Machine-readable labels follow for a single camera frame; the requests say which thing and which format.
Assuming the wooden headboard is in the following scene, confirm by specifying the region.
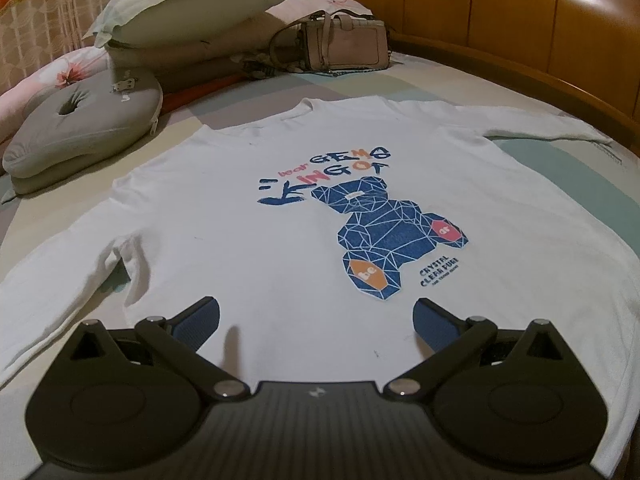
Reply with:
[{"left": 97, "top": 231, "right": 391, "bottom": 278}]
[{"left": 287, "top": 0, "right": 640, "bottom": 156}]

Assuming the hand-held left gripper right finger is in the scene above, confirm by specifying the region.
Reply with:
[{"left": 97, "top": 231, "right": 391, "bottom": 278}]
[{"left": 382, "top": 297, "right": 578, "bottom": 403}]

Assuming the cream pillow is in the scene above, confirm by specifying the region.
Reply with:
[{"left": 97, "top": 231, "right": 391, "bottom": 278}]
[{"left": 82, "top": 0, "right": 313, "bottom": 51}]

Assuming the bed with patchwork sheet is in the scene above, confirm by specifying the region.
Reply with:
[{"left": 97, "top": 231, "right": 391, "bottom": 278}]
[{"left": 0, "top": 50, "right": 640, "bottom": 480}]

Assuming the orange cloth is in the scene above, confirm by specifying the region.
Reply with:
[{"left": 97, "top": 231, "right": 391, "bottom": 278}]
[{"left": 162, "top": 80, "right": 236, "bottom": 113}]

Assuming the white printed long-sleeve shirt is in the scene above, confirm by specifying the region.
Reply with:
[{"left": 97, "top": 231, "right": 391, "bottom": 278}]
[{"left": 0, "top": 96, "right": 640, "bottom": 466}]

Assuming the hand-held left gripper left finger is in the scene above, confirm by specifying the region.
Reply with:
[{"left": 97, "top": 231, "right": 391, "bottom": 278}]
[{"left": 57, "top": 296, "right": 251, "bottom": 403}]

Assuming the grey dimpled cushion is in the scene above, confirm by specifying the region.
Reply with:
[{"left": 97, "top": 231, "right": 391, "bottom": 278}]
[{"left": 2, "top": 67, "right": 162, "bottom": 196}]

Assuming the pink floral rolled quilt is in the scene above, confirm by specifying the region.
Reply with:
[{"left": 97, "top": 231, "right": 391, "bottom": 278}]
[{"left": 0, "top": 45, "right": 111, "bottom": 131}]

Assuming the pink handbag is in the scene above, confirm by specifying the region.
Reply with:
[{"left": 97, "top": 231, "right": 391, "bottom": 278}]
[{"left": 242, "top": 10, "right": 393, "bottom": 81}]

